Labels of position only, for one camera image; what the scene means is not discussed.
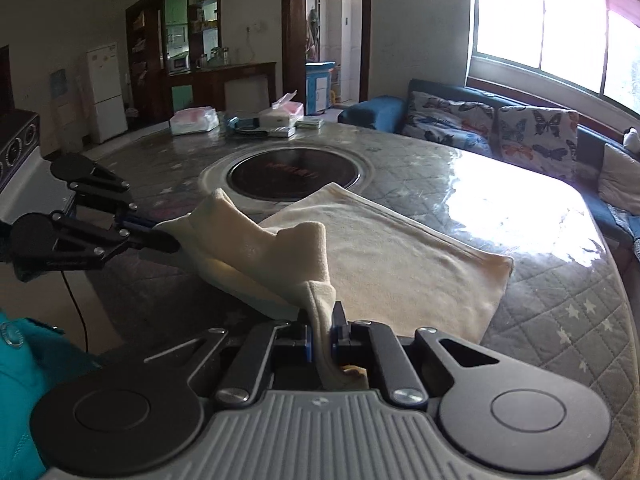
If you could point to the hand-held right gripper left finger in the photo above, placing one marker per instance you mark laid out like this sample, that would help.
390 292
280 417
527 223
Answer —
305 340

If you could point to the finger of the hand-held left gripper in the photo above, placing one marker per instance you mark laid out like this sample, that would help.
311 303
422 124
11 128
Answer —
125 240
107 195

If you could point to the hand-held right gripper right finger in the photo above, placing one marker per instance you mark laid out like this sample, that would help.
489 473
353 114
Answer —
340 337

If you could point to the cream fleece garment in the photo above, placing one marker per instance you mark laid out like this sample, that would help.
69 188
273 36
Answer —
400 270

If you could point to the black appliance with knobs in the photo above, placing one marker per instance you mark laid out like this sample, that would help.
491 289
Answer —
17 145

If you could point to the white refrigerator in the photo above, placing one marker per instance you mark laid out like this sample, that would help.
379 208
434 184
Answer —
106 92

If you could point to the water dispenser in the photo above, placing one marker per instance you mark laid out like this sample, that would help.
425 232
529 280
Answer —
65 90

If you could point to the white and pink tissue bundle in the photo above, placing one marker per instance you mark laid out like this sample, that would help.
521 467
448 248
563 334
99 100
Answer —
195 121

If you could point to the microwave oven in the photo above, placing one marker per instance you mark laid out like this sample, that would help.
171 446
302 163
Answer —
178 63

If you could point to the person's teal jacket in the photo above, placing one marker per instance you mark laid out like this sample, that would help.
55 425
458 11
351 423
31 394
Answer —
20 400

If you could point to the dark wooden cabinet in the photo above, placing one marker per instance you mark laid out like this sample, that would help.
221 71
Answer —
150 35

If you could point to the round black induction cooktop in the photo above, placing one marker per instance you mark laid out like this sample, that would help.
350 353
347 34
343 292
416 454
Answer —
292 172

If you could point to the flat white box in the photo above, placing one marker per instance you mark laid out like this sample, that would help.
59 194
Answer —
280 132

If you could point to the pink tissue pack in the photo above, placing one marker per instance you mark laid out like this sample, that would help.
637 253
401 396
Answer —
290 105

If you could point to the blue sofa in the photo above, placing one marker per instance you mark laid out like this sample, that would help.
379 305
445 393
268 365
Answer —
372 112

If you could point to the blue toy cabinet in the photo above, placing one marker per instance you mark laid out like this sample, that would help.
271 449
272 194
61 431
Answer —
320 87

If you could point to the flat butterfly print pillow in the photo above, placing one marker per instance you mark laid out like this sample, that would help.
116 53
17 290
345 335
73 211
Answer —
447 120

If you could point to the upright butterfly print pillow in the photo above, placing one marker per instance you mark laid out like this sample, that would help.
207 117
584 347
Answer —
537 142

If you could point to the grey pillow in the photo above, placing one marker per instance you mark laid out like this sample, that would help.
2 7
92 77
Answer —
620 180

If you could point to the panda plush toy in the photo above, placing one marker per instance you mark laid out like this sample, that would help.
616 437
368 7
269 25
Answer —
632 140

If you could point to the window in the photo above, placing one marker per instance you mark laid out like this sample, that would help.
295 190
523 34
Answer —
550 15

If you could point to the dark wooden door frame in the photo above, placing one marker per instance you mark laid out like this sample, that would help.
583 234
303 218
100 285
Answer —
292 25

